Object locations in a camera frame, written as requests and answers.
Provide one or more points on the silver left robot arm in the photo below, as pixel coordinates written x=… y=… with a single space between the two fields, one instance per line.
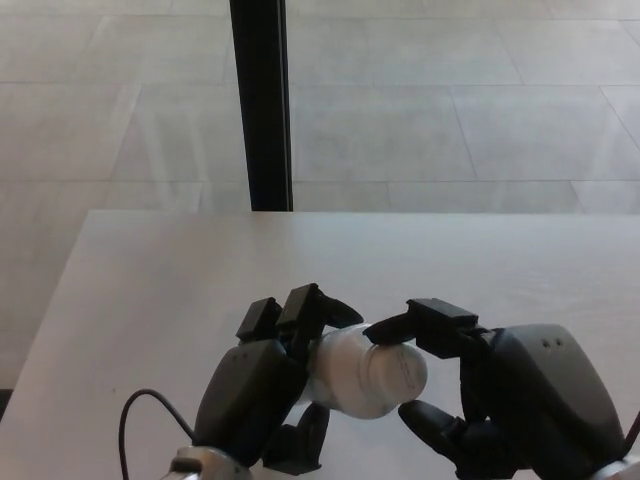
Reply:
x=205 y=465

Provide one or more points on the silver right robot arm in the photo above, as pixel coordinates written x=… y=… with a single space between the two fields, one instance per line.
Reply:
x=620 y=472

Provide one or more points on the white bottle cap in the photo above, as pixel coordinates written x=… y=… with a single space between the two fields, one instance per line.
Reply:
x=400 y=372

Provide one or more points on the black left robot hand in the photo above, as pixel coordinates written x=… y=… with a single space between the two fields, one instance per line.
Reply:
x=245 y=395

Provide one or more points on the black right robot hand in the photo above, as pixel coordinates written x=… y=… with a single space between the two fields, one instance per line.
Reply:
x=540 y=400

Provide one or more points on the white plastic bottle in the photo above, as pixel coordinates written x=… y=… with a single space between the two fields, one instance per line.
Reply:
x=340 y=370

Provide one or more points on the black vertical window post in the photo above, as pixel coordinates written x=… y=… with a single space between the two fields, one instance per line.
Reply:
x=262 y=100

